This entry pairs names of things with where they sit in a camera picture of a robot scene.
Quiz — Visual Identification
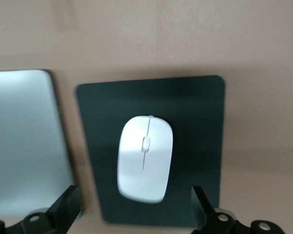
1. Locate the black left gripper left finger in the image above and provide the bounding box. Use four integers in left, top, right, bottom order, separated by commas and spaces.
0, 184, 82, 234

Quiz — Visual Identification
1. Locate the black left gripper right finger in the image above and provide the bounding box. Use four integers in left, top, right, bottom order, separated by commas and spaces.
190, 185, 285, 234

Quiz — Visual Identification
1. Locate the white computer mouse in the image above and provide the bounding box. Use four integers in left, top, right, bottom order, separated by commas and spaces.
116, 115, 174, 204

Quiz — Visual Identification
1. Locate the black mouse pad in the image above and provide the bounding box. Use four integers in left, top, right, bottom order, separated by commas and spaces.
75, 75, 227, 230

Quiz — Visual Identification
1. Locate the silver closed laptop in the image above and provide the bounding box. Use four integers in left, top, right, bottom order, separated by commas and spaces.
0, 69, 85, 219

